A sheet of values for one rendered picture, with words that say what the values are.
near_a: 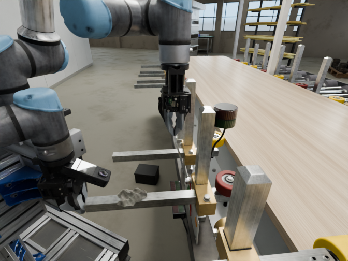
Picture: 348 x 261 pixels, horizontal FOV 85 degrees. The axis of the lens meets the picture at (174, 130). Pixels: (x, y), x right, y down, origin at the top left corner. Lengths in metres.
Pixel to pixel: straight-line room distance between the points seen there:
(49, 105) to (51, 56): 0.35
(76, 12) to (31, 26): 0.39
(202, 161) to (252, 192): 0.29
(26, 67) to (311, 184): 0.90
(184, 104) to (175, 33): 0.16
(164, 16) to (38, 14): 0.42
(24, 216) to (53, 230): 0.65
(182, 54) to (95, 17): 0.19
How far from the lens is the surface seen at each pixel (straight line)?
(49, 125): 0.46
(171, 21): 0.45
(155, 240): 1.52
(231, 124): 0.50
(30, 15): 0.76
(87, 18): 0.38
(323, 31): 11.86
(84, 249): 1.34
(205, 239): 0.70
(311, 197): 0.64
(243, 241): 0.37
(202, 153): 0.53
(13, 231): 0.87
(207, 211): 0.59
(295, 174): 0.69
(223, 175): 0.60
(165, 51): 0.46
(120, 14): 0.43
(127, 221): 1.63
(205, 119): 0.48
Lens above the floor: 1.29
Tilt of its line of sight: 29 degrees down
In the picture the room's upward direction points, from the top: straight up
